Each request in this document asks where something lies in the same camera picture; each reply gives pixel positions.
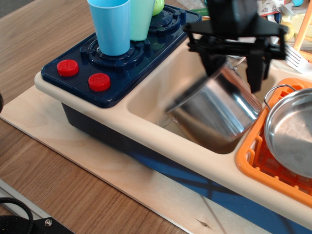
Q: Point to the red stove knob left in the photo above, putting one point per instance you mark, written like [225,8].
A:
[67,68]

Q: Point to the orange plastic dish rack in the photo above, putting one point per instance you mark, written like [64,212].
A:
[256,161]

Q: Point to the red stove knob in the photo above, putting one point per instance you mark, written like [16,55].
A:
[67,68]
[99,82]

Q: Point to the green toy cucumber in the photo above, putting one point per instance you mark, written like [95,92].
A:
[202,11]

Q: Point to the white plastic spatula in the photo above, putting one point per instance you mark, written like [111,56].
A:
[295,60]

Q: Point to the beige toy kitchen sink unit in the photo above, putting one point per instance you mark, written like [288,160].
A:
[139,117]

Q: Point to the red stove knob right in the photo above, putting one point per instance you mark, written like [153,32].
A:
[99,82]

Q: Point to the yellow toy potato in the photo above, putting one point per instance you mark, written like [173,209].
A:
[290,33]

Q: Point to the stainless steel pot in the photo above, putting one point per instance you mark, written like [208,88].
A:
[216,111]

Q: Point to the green toy fruit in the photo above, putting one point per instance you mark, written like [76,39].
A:
[158,7]

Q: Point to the mint green plastic cup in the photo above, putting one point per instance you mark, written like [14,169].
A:
[140,17]

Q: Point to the stainless steel pan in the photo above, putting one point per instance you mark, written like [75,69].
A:
[288,130]

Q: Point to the black metal bracket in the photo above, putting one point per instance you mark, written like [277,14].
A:
[49,226]

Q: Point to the light plywood base board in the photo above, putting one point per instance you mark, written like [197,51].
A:
[90,187]

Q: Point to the light blue plastic cup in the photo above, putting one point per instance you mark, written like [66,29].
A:
[111,19]

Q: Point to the dark blue toy stovetop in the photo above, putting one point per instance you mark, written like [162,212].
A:
[128,70]

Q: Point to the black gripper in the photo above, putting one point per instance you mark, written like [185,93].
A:
[233,19]

